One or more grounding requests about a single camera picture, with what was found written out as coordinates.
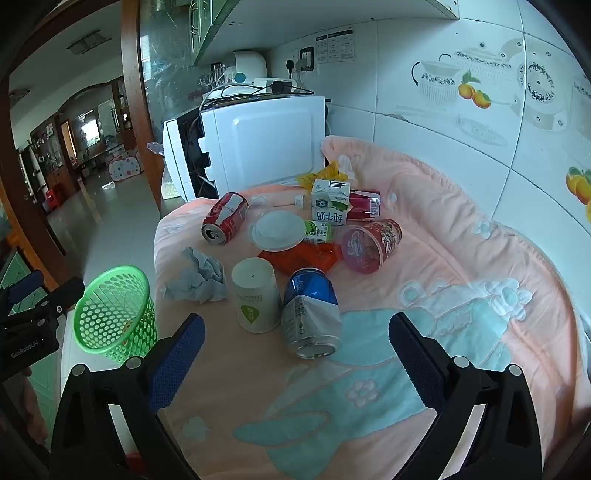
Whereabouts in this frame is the small green white carton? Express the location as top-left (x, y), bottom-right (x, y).
top-left (302, 220), bottom-right (334, 245)

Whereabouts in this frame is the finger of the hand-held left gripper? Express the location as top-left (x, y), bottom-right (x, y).
top-left (8, 270), bottom-right (46, 305)
top-left (41, 276), bottom-right (86, 324)

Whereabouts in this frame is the wall notice sheet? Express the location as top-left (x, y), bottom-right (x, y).
top-left (316, 28), bottom-right (357, 64)

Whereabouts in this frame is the clear plastic bag of rice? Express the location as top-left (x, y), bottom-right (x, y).
top-left (148, 141), bottom-right (183, 201)

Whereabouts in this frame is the white milk carton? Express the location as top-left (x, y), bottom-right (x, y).
top-left (311, 179), bottom-right (352, 227)

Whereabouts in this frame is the green wall cabinet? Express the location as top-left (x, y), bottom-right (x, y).
top-left (189, 0), bottom-right (241, 65)

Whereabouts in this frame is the grey tissue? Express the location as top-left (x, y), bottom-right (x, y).
top-left (161, 247), bottom-right (228, 304)

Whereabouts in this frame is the pink printed blanket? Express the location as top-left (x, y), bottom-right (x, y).
top-left (152, 135), bottom-right (583, 480)

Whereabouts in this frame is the orange snack wrapper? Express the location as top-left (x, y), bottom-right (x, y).
top-left (257, 242), bottom-right (340, 273)

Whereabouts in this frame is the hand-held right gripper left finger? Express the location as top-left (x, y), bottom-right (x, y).
top-left (50, 313), bottom-right (206, 480)

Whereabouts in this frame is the white round plastic lid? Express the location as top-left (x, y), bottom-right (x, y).
top-left (250, 210), bottom-right (306, 252)

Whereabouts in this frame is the green plastic mesh basket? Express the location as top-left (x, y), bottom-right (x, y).
top-left (73, 265), bottom-right (158, 364)

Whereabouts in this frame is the red plastic cup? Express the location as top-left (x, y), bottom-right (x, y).
top-left (338, 219), bottom-right (403, 275)

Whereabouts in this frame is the red gold drink bottle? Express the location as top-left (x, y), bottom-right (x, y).
top-left (346, 189), bottom-right (382, 220)

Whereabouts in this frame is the blue drink can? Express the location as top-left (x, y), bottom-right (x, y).
top-left (281, 268), bottom-right (342, 361)

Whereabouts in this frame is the white paper cup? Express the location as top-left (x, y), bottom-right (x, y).
top-left (231, 257), bottom-right (283, 334)

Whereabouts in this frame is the yellow plastic wrapper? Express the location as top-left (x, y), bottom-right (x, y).
top-left (295, 157), bottom-right (356, 190)

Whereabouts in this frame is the wooden door frame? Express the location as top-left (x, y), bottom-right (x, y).
top-left (121, 0), bottom-right (162, 210)

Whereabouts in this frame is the white microwave oven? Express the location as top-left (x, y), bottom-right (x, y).
top-left (163, 95), bottom-right (326, 202)

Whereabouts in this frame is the red cola can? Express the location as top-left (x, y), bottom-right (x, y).
top-left (202, 192), bottom-right (250, 245)

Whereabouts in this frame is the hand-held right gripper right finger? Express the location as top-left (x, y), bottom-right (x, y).
top-left (388, 312), bottom-right (543, 480)

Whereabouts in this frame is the white electric kettle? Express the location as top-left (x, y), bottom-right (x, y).
top-left (231, 50), bottom-right (269, 86)

